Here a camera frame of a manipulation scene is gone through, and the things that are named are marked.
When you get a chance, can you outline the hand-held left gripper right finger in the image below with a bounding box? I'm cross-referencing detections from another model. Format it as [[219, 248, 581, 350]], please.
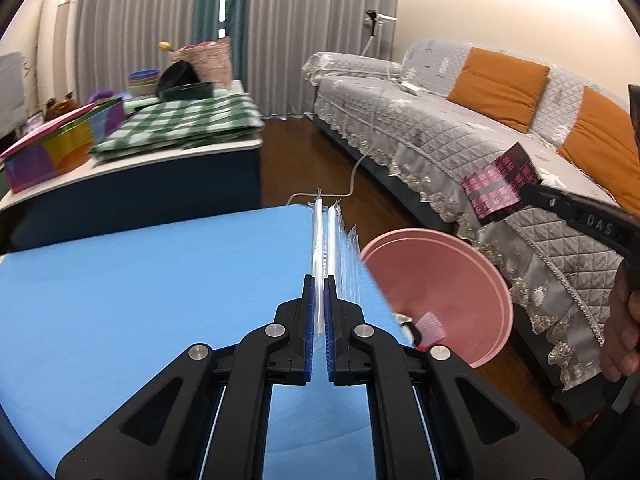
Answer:
[[324, 275, 586, 480]]

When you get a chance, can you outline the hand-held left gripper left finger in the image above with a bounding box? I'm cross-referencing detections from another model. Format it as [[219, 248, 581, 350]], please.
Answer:
[[55, 275, 316, 480]]

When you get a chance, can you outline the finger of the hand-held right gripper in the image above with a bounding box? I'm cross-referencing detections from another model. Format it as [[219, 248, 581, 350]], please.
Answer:
[[520, 184, 582, 227]]

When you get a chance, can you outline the black pink-patterned wrapper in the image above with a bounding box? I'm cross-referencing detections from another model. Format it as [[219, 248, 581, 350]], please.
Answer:
[[459, 142, 543, 227]]

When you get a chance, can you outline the clear plastic wrapper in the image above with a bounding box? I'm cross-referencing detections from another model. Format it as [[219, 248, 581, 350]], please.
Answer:
[[305, 187, 361, 336]]

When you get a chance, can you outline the white foam net pad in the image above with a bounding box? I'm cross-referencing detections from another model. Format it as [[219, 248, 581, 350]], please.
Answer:
[[415, 311, 447, 342]]

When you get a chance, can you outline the pink plastic basin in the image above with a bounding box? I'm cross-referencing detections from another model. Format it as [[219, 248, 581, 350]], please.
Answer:
[[360, 228, 513, 368]]

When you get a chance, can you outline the person's right hand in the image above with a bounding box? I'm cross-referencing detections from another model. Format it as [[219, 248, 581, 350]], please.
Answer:
[[600, 260, 640, 382]]

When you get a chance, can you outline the orange cushion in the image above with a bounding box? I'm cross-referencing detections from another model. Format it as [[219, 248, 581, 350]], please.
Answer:
[[556, 85, 640, 211], [446, 47, 551, 133]]

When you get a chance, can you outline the sofa with grey quilted cover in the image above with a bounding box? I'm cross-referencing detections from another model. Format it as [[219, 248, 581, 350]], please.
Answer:
[[301, 37, 640, 426]]

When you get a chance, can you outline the dark blue coffee table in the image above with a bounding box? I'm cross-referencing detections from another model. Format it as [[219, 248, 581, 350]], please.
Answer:
[[0, 80, 263, 253]]

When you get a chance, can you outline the green checkered cloth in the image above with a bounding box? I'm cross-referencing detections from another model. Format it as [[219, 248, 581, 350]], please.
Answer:
[[89, 95, 264, 161]]

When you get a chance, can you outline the white floor stand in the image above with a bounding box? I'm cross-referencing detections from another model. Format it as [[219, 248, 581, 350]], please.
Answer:
[[362, 9, 398, 56]]

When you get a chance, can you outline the dark green round container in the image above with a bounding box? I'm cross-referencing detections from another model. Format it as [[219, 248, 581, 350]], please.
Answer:
[[162, 82, 215, 102]]

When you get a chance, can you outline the black bowl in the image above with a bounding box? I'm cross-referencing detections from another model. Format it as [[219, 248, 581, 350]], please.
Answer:
[[156, 60, 201, 100]]

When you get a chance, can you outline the pink lace basket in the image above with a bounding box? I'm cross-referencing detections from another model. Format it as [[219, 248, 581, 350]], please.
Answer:
[[169, 36, 233, 88]]

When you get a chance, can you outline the stack of coloured bowls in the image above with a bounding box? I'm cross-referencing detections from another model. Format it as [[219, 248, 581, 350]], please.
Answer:
[[127, 69, 161, 97]]

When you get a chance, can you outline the grey curtain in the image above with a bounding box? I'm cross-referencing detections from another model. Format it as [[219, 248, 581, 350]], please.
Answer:
[[245, 0, 401, 118], [75, 0, 201, 96]]

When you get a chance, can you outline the colourful tin box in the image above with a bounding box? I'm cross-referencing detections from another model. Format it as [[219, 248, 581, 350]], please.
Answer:
[[0, 97, 126, 193]]

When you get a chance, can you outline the teal curtain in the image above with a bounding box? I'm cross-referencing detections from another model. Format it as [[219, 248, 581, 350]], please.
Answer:
[[192, 0, 251, 83]]

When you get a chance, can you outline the brown teapot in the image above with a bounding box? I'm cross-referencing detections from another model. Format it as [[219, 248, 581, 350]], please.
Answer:
[[44, 94, 78, 121]]

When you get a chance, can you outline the grey television cover cloth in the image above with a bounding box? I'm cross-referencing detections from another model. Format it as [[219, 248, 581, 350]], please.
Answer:
[[0, 51, 26, 136]]

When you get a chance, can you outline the white standing air conditioner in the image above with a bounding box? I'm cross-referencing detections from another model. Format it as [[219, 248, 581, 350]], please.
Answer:
[[37, 0, 86, 106]]

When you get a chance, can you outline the white power cable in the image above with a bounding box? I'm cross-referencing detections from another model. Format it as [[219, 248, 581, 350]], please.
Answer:
[[287, 77, 431, 206]]

